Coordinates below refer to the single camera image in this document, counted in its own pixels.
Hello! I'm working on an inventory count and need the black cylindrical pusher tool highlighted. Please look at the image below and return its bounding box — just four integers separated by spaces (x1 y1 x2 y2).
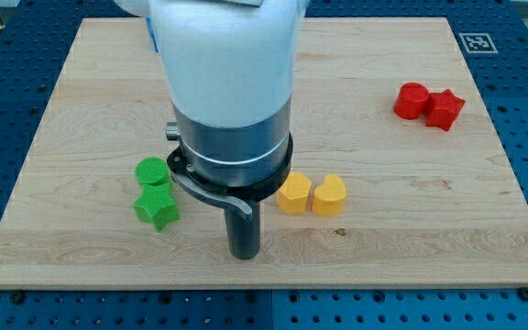
167 136 293 260

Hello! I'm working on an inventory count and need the wooden board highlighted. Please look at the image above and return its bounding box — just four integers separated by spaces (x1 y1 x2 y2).
0 18 528 291

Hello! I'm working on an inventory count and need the red star block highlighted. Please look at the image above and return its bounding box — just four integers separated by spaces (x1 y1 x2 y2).
423 89 466 131

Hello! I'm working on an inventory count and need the red cylinder block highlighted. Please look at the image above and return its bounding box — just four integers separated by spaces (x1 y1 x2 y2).
393 82 429 120

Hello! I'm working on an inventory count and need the green star block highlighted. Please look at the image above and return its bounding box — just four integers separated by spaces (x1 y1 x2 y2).
133 183 180 232

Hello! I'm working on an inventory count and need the yellow pentagon block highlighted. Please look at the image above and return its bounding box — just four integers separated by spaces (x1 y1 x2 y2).
277 171 313 215

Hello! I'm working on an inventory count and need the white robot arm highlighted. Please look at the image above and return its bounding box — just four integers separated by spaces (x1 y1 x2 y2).
115 0 309 187

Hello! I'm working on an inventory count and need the green cylinder block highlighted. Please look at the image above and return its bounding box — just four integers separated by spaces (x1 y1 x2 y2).
135 157 171 186

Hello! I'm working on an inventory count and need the yellow heart block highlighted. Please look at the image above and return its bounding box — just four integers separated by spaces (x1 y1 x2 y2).
312 173 347 216

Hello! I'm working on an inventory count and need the fiducial marker tag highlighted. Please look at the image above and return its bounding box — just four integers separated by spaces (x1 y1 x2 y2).
459 32 498 54

